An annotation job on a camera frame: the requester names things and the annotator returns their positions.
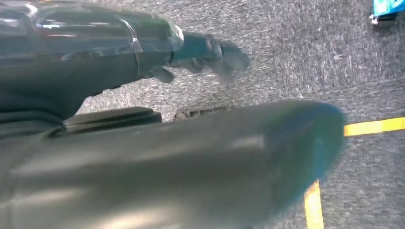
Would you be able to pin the blue metal shelf rack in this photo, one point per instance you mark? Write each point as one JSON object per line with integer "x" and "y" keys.
{"x": 387, "y": 6}

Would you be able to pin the black robot left foot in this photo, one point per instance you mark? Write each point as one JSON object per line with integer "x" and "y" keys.
{"x": 202, "y": 113}

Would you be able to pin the yellow floor tape marking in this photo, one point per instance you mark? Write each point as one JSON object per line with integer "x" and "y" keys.
{"x": 373, "y": 126}

